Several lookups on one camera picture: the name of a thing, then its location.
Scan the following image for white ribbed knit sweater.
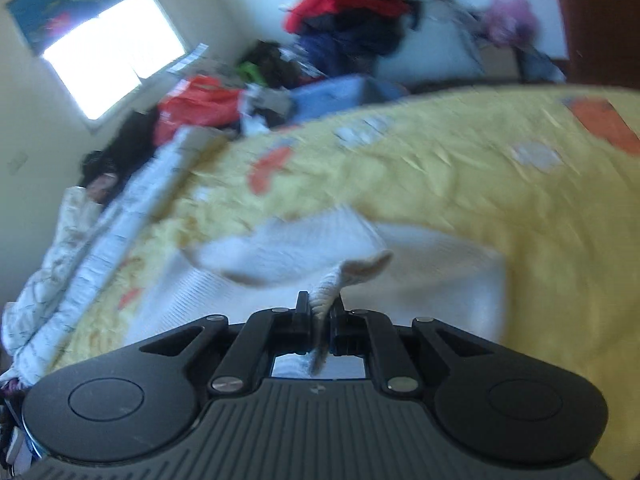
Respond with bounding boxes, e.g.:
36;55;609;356
124;207;506;344

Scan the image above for pile of dark and red clothes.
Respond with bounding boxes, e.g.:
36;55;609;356
282;0;424;78

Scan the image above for black clothes by window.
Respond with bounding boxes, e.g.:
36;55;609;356
78;106;160;206

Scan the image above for bright window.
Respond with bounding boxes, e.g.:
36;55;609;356
41;0;186;122

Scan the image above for pink plastic bag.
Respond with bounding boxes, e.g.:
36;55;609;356
482;0;538;47

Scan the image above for red plastic bag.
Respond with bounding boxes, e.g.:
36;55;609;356
153;75;243;148

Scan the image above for yellow patterned bed sheet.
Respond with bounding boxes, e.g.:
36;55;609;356
53;86;639;479

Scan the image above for brown wooden door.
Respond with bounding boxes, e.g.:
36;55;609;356
559;0;639;89

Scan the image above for white patterned quilt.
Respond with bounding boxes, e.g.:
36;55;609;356
0;127;222;386

